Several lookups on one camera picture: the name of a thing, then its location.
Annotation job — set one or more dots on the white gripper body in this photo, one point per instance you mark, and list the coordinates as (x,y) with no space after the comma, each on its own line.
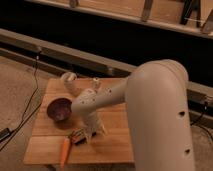
(92,123)

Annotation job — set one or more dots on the small white bottle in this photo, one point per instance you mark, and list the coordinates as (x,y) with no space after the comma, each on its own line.
(96,83)

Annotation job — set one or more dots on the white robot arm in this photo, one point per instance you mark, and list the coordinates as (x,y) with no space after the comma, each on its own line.
(155,95)

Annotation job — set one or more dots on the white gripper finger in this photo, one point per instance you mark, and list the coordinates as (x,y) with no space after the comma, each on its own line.
(88,137)
(102,129)

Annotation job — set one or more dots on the wooden table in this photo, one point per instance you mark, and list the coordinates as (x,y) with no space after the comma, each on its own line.
(47,137)

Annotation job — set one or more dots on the black device on floor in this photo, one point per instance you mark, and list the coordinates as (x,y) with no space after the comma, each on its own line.
(4,134)

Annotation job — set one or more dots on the white cup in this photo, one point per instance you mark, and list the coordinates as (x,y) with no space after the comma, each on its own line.
(68,80)

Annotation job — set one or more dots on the orange carrot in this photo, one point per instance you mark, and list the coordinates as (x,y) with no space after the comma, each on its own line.
(64,151)

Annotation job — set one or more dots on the dark purple bowl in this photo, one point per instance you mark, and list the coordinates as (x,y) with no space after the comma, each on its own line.
(59,109)

